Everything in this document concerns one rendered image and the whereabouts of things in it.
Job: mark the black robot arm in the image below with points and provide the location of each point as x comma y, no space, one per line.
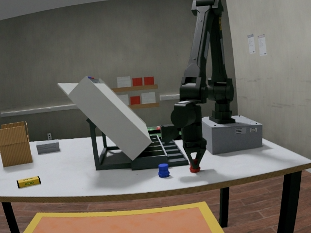
193,89

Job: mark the open brown cardboard box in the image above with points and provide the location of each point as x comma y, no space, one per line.
14,145

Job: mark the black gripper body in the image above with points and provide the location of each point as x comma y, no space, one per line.
200,141

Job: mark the blue plug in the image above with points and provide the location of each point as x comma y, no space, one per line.
163,170

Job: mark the yellow pocket level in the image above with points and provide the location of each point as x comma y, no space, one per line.
28,182

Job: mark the green tray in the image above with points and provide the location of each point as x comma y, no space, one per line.
158,132

